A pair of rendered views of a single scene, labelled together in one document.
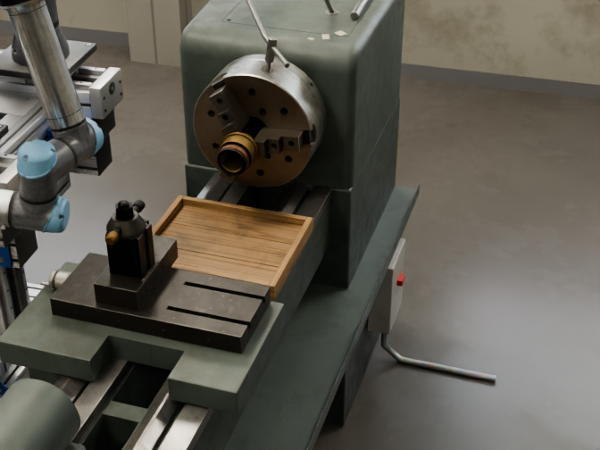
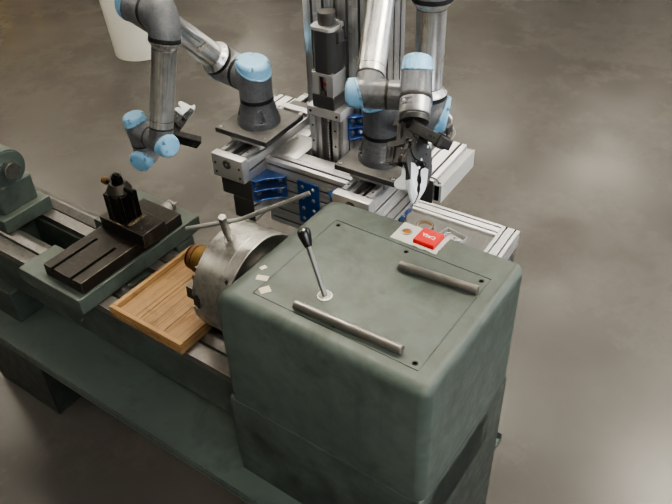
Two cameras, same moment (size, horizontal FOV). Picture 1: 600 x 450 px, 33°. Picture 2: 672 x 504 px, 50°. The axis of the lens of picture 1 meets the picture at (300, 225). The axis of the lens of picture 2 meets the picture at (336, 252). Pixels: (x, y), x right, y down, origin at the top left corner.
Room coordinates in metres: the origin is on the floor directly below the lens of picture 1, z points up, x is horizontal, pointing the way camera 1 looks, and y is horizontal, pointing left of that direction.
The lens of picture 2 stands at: (3.04, -1.27, 2.40)
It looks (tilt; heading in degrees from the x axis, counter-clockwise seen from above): 39 degrees down; 109
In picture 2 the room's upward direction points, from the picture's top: 2 degrees counter-clockwise
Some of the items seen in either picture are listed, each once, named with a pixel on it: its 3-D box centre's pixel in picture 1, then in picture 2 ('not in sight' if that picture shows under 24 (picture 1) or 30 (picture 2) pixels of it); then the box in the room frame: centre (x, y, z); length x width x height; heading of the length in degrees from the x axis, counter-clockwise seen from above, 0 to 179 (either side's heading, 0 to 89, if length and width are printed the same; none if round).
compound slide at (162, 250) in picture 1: (137, 270); (133, 224); (1.79, 0.35, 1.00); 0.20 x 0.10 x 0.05; 163
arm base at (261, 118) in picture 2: not in sight; (257, 108); (2.06, 0.82, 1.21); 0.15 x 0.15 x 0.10
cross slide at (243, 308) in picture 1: (161, 300); (115, 243); (1.74, 0.30, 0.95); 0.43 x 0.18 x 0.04; 73
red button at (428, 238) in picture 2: not in sight; (428, 239); (2.79, 0.18, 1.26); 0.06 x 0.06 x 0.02; 73
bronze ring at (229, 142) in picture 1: (237, 152); (204, 260); (2.15, 0.15, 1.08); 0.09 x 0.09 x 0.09; 73
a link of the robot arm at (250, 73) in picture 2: not in sight; (253, 76); (2.05, 0.82, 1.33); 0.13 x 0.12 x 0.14; 154
